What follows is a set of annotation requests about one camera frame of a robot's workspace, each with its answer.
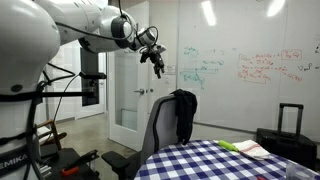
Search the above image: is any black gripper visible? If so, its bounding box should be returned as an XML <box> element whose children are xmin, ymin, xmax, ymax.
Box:
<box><xmin>148</xmin><ymin>43</ymin><xmax>167</xmax><ymax>80</ymax></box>

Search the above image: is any black t-shirt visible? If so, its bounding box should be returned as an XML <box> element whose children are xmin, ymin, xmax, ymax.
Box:
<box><xmin>170</xmin><ymin>88</ymin><xmax>198</xmax><ymax>146</ymax></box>

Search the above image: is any grey office chair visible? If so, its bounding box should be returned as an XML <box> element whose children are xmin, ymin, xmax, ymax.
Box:
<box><xmin>101</xmin><ymin>93</ymin><xmax>198</xmax><ymax>180</ymax></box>

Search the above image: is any white glass panel door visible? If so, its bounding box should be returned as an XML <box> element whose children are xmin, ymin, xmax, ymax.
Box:
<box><xmin>107</xmin><ymin>0</ymin><xmax>152</xmax><ymax>152</ymax></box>

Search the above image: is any blue white checkered tablecloth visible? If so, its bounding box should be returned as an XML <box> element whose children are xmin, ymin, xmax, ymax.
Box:
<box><xmin>134</xmin><ymin>139</ymin><xmax>320</xmax><ymax>180</ymax></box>

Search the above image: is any green oblong object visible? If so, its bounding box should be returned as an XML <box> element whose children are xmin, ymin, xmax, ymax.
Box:
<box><xmin>217</xmin><ymin>139</ymin><xmax>240</xmax><ymax>153</ymax></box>

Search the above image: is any white red striped towel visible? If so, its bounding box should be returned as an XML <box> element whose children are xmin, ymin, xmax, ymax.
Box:
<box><xmin>232</xmin><ymin>139</ymin><xmax>272</xmax><ymax>162</ymax></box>

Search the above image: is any wooden stool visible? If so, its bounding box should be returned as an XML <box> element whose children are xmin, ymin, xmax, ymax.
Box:
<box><xmin>35</xmin><ymin>118</ymin><xmax>68</xmax><ymax>152</ymax></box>

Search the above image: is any black perforated robot cart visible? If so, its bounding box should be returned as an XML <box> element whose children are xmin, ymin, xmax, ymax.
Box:
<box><xmin>39</xmin><ymin>146</ymin><xmax>101</xmax><ymax>180</ymax></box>

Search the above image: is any black rolling suitcase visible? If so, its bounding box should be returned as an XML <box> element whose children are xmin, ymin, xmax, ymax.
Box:
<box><xmin>255</xmin><ymin>102</ymin><xmax>318</xmax><ymax>172</ymax></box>

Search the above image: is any white wall sign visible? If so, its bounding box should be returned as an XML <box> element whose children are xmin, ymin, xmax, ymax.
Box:
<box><xmin>164</xmin><ymin>64</ymin><xmax>177</xmax><ymax>76</ymax></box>

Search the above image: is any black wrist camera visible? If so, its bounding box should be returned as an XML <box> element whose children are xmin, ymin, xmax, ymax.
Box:
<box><xmin>139</xmin><ymin>49</ymin><xmax>150</xmax><ymax>64</ymax></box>

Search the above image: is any silver door handle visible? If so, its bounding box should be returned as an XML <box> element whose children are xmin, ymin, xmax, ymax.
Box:
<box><xmin>133</xmin><ymin>87</ymin><xmax>146</xmax><ymax>96</ymax></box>

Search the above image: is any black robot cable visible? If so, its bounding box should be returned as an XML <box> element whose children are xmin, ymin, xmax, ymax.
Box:
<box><xmin>54</xmin><ymin>20</ymin><xmax>160</xmax><ymax>48</ymax></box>

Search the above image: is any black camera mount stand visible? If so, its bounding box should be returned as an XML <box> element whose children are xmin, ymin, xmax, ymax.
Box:
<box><xmin>78</xmin><ymin>47</ymin><xmax>108</xmax><ymax>108</ymax></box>

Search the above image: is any white wall whiteboard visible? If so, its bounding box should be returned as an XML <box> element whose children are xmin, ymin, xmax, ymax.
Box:
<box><xmin>176</xmin><ymin>0</ymin><xmax>320</xmax><ymax>134</ymax></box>

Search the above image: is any orange handled black clamp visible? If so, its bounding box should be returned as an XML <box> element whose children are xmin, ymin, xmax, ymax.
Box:
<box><xmin>60</xmin><ymin>149</ymin><xmax>100</xmax><ymax>177</ymax></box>

